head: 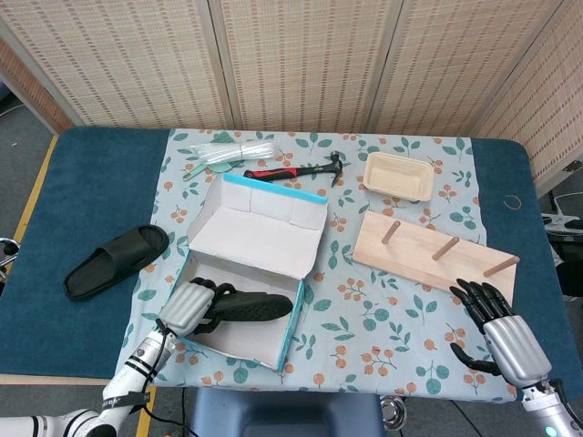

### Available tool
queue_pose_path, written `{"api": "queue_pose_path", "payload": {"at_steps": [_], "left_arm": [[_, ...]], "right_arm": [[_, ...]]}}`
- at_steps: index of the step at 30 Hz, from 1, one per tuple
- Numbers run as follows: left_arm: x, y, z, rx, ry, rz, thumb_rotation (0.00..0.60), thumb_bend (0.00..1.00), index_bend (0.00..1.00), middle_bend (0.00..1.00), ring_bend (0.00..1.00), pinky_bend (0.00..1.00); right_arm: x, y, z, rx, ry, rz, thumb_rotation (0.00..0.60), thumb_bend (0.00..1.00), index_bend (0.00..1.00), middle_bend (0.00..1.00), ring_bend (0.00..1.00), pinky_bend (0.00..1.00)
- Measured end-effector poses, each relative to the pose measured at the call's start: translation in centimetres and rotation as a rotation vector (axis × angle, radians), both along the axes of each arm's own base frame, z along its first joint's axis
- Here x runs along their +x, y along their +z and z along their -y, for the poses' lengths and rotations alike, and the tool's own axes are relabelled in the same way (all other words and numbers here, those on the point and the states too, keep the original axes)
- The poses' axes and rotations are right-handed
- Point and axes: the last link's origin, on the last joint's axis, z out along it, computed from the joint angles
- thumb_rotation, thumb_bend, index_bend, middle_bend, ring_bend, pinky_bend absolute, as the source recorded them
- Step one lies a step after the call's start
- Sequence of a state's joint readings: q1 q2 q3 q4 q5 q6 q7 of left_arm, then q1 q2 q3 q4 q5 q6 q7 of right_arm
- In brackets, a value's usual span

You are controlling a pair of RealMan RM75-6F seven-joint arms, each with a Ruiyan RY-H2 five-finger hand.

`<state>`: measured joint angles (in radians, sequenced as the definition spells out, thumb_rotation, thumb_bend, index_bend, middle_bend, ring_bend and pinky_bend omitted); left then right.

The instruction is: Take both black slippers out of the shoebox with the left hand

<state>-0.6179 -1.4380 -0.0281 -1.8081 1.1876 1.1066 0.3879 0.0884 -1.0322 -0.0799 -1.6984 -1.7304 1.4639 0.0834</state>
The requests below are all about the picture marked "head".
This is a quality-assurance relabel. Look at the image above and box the black shoe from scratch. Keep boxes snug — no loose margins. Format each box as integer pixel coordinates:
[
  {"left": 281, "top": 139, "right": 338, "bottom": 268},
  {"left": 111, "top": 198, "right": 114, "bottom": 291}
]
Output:
[
  {"left": 190, "top": 281, "right": 295, "bottom": 336},
  {"left": 62, "top": 224, "right": 170, "bottom": 301}
]

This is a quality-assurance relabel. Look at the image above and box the blue cardboard shoe box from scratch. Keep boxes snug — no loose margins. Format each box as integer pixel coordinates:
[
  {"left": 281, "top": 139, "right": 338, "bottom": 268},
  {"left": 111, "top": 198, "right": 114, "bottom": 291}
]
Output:
[{"left": 157, "top": 172, "right": 330, "bottom": 372}]

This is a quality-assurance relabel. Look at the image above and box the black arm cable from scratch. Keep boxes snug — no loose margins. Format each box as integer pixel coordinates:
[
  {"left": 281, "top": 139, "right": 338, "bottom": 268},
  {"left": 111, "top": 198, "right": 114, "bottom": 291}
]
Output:
[{"left": 136, "top": 318, "right": 201, "bottom": 437}]

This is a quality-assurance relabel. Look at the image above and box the green plastic tool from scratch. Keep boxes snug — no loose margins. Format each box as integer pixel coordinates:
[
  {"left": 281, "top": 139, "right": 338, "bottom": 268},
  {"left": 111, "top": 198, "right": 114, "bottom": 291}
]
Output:
[{"left": 183, "top": 161, "right": 233, "bottom": 179}]

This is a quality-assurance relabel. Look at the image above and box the floral leaf print tablecloth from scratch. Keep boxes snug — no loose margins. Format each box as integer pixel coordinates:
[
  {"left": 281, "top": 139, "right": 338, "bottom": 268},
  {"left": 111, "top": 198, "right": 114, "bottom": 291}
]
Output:
[{"left": 116, "top": 128, "right": 525, "bottom": 404}]

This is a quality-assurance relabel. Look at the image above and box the beige plastic food tray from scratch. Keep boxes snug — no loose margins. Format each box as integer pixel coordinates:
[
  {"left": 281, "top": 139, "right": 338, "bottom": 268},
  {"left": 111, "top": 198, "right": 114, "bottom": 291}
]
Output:
[{"left": 363, "top": 151, "right": 435, "bottom": 203}]

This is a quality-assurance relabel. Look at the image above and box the chrome chair leg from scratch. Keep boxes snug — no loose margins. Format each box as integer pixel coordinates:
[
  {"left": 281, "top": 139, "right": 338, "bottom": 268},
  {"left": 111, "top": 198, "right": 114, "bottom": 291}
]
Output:
[{"left": 0, "top": 236, "right": 22, "bottom": 274}]

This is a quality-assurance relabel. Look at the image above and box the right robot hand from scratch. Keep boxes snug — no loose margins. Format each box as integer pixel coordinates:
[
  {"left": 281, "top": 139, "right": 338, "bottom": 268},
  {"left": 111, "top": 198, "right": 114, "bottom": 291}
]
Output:
[{"left": 448, "top": 278, "right": 553, "bottom": 388}]

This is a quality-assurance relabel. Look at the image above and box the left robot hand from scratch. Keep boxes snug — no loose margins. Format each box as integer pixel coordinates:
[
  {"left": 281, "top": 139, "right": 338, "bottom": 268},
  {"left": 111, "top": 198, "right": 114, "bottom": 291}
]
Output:
[{"left": 158, "top": 276, "right": 238, "bottom": 339}]

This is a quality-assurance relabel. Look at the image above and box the blue table cover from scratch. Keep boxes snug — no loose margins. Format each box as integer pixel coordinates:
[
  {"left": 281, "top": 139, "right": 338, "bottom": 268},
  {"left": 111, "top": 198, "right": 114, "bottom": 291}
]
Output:
[{"left": 0, "top": 126, "right": 583, "bottom": 381}]

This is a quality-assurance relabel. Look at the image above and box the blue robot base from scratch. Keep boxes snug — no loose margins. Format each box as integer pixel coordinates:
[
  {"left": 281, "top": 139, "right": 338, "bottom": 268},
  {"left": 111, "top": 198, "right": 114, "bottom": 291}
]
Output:
[{"left": 189, "top": 386, "right": 384, "bottom": 437}]

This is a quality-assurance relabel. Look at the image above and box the bamboo folding screen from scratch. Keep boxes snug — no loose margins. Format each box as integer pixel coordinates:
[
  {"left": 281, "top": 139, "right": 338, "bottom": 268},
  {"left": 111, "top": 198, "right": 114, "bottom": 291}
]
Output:
[{"left": 0, "top": 0, "right": 583, "bottom": 197}]

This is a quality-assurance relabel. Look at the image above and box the wooden peg board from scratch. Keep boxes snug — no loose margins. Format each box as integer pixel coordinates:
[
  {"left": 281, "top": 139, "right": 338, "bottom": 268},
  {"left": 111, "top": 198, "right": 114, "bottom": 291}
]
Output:
[{"left": 352, "top": 209, "right": 521, "bottom": 304}]

